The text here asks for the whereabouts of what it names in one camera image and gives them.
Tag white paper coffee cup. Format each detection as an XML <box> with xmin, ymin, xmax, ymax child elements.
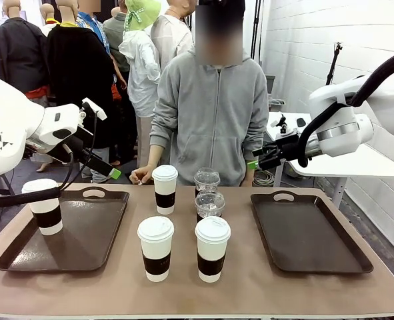
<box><xmin>21</xmin><ymin>178</ymin><xmax>64</xmax><ymax>237</ymax></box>
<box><xmin>151</xmin><ymin>164</ymin><xmax>179</xmax><ymax>215</ymax></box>
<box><xmin>194</xmin><ymin>215</ymin><xmax>232</xmax><ymax>284</ymax></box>
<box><xmin>137</xmin><ymin>215</ymin><xmax>175</xmax><ymax>283</ymax></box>

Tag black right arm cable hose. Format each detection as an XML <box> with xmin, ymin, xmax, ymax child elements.
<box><xmin>296</xmin><ymin>48</ymin><xmax>394</xmax><ymax>169</ymax></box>

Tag clear plastic iced coffee cup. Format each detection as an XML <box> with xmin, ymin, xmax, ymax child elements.
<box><xmin>195</xmin><ymin>190</ymin><xmax>227</xmax><ymax>223</ymax></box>
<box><xmin>193</xmin><ymin>167</ymin><xmax>221</xmax><ymax>198</ymax></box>

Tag person's right hand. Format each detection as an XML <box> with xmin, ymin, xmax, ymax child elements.
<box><xmin>129</xmin><ymin>165</ymin><xmax>156</xmax><ymax>185</ymax></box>

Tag black light stand poles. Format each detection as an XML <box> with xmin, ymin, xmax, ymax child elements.
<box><xmin>250</xmin><ymin>0</ymin><xmax>263</xmax><ymax>63</ymax></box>

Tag black tripod stand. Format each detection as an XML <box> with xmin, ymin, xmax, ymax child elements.
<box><xmin>325</xmin><ymin>42</ymin><xmax>343</xmax><ymax>86</ymax></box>

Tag coiled cables on floor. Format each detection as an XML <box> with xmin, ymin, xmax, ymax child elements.
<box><xmin>252</xmin><ymin>168</ymin><xmax>277</xmax><ymax>187</ymax></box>

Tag black and white desk gadget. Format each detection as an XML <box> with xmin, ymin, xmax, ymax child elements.
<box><xmin>270</xmin><ymin>113</ymin><xmax>293</xmax><ymax>135</ymax></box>

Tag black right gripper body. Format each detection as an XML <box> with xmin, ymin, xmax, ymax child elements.
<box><xmin>272</xmin><ymin>132</ymin><xmax>310</xmax><ymax>163</ymax></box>

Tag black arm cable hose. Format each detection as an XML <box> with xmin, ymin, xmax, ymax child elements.
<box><xmin>0</xmin><ymin>111</ymin><xmax>99</xmax><ymax>208</ymax></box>
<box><xmin>296</xmin><ymin>48</ymin><xmax>394</xmax><ymax>169</ymax></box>

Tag person in grey hoodie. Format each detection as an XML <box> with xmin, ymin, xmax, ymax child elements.
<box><xmin>149</xmin><ymin>0</ymin><xmax>270</xmax><ymax>187</ymax></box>

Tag mannequin in white shirt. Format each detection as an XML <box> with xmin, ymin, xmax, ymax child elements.
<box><xmin>149</xmin><ymin>0</ymin><xmax>197</xmax><ymax>73</ymax></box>

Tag mannequin with yellow collar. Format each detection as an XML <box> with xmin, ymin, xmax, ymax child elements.
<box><xmin>39</xmin><ymin>3</ymin><xmax>61</xmax><ymax>37</ymax></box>

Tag grey storage box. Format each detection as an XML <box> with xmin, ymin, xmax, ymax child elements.
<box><xmin>265</xmin><ymin>75</ymin><xmax>286</xmax><ymax>113</ymax></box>

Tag mannequin in dark grey jacket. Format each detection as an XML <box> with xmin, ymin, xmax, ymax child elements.
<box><xmin>0</xmin><ymin>0</ymin><xmax>49</xmax><ymax>101</ymax></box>

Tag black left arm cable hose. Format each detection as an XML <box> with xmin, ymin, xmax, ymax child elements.
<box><xmin>0</xmin><ymin>111</ymin><xmax>99</xmax><ymax>208</ymax></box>

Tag dark brown serving tray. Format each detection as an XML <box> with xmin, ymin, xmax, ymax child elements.
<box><xmin>250</xmin><ymin>189</ymin><xmax>375</xmax><ymax>275</ymax></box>
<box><xmin>0</xmin><ymin>187</ymin><xmax>131</xmax><ymax>275</ymax></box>

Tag person's right forearm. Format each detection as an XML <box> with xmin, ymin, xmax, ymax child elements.
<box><xmin>146</xmin><ymin>133</ymin><xmax>175</xmax><ymax>169</ymax></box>

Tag person in blue patterned shirt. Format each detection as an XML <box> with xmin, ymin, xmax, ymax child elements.
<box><xmin>76</xmin><ymin>0</ymin><xmax>128</xmax><ymax>101</ymax></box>

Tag white side table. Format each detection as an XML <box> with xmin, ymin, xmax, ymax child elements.
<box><xmin>265</xmin><ymin>111</ymin><xmax>394</xmax><ymax>209</ymax></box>

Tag mannequin with green hat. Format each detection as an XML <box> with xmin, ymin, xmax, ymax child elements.
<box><xmin>118</xmin><ymin>0</ymin><xmax>163</xmax><ymax>169</ymax></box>

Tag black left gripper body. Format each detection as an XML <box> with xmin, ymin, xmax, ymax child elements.
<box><xmin>48</xmin><ymin>123</ymin><xmax>96</xmax><ymax>165</ymax></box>

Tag mannequin in black garment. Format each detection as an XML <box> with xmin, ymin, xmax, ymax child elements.
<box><xmin>46</xmin><ymin>0</ymin><xmax>117</xmax><ymax>153</ymax></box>

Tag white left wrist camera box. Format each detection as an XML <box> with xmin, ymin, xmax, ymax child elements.
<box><xmin>81</xmin><ymin>97</ymin><xmax>108</xmax><ymax>121</ymax></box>

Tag person's left forearm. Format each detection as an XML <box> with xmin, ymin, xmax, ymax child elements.
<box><xmin>241</xmin><ymin>133</ymin><xmax>269</xmax><ymax>187</ymax></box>

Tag mannequin in grey-green shirt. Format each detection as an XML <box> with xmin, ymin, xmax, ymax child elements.
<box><xmin>102</xmin><ymin>6</ymin><xmax>131</xmax><ymax>75</ymax></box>

